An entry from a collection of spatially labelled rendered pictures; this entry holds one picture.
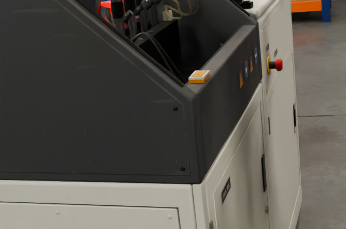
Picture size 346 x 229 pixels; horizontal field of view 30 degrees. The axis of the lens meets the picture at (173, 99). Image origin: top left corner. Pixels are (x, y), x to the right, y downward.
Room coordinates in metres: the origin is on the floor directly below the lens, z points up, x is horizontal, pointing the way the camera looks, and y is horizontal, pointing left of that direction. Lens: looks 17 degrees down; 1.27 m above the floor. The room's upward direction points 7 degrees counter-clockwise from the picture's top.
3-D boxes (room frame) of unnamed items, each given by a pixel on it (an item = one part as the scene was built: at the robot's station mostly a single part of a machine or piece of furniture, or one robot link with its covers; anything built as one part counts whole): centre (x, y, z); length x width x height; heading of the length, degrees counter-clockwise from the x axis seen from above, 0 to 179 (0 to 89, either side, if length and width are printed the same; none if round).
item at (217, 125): (1.40, -0.12, 0.87); 0.62 x 0.04 x 0.16; 161
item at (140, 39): (1.59, 0.06, 0.91); 0.34 x 0.10 x 0.15; 161
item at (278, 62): (1.81, -0.31, 0.80); 0.05 x 0.04 x 0.05; 161
